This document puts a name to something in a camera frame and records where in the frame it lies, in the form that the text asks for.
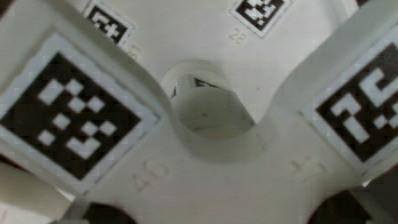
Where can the white cross-shaped table base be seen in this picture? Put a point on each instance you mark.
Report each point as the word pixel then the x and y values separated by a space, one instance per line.
pixel 224 186

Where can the white cylindrical table leg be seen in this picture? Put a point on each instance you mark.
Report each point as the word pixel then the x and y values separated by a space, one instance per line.
pixel 206 104

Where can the white round table top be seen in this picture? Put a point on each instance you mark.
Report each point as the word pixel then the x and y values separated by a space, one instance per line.
pixel 196 33

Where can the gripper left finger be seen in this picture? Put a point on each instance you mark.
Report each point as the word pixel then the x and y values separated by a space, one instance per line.
pixel 93 213

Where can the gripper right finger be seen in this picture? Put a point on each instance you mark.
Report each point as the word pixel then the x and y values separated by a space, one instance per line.
pixel 350 208

